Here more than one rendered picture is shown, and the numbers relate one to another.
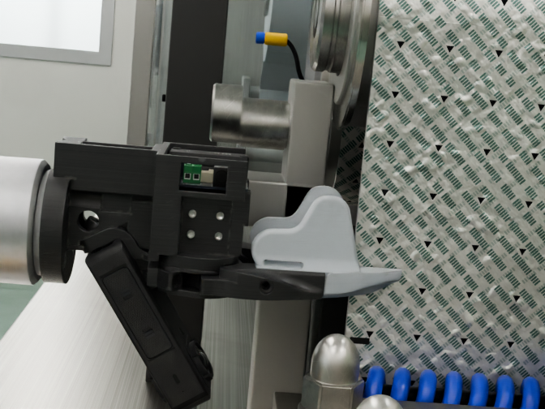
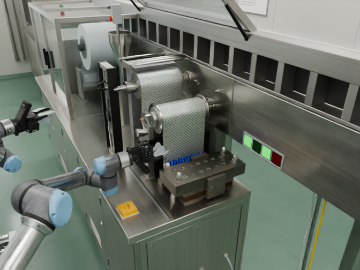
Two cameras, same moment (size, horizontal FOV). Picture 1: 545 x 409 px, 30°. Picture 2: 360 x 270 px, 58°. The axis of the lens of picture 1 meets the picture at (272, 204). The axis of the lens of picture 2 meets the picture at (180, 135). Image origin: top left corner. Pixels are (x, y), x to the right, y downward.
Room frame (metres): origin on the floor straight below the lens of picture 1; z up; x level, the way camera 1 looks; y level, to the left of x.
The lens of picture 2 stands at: (-0.65, 0.49, 1.89)
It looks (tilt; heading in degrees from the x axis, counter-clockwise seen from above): 27 degrees down; 333
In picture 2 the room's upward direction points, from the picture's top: 1 degrees clockwise
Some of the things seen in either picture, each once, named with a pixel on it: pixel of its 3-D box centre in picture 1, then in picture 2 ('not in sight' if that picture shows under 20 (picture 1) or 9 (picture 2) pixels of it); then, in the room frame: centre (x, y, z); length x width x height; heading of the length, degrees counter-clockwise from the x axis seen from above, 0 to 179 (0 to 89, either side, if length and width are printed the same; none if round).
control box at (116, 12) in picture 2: not in sight; (114, 13); (1.22, -0.04, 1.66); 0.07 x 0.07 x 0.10; 78
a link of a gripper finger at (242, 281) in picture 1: (248, 276); (153, 157); (0.58, 0.01, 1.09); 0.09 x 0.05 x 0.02; 92
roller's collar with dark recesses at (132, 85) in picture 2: not in sight; (130, 87); (0.92, -0.01, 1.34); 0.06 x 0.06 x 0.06; 3
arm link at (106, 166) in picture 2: not in sight; (106, 164); (0.59, 0.23, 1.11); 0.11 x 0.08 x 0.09; 93
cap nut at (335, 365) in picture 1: (334, 373); (167, 166); (0.54, -0.04, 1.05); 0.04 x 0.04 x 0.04
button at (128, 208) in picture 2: not in sight; (127, 209); (0.49, 0.18, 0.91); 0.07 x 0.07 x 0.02; 3
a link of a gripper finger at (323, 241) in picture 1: (329, 244); (161, 150); (0.59, -0.04, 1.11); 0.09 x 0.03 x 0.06; 92
